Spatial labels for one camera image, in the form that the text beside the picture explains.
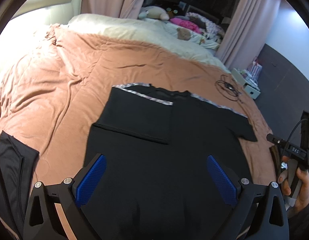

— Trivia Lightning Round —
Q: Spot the black t-shirt with patterned trim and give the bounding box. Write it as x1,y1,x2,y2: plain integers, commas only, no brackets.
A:
84,85,257,239

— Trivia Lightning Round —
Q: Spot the pink clothing pile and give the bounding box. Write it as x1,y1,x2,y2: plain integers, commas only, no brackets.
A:
170,17,202,34

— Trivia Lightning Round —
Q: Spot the person's right hand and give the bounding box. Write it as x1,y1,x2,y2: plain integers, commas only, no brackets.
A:
278,155,309,214

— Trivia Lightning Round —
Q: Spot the black fabric bag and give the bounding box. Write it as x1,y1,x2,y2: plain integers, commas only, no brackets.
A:
0,132,39,237

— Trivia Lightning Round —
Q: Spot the white drawer box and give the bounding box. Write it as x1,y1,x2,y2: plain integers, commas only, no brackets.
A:
231,68,261,100

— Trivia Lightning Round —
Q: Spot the brown fleece blanket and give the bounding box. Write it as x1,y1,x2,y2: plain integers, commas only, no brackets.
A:
0,23,278,240

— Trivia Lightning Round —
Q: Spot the pink curtain right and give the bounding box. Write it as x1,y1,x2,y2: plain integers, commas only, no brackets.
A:
216,0,281,69

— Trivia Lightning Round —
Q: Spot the floral patterned fabric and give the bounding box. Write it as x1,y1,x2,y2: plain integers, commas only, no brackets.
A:
186,12,225,42

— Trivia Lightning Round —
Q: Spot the brown plush toy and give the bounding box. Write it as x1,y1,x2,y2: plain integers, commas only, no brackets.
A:
177,28,191,41

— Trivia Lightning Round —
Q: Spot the cream bed sheet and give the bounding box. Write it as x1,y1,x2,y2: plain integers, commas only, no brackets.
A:
67,14,229,73

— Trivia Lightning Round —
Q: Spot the cream padded headboard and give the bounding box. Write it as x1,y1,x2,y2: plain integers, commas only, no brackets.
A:
11,0,82,25

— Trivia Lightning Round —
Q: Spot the beige plush toy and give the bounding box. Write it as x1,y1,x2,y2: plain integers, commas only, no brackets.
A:
138,6,170,21

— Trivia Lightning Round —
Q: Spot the black cable coil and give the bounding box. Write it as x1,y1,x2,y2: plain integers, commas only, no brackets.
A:
214,74,244,104

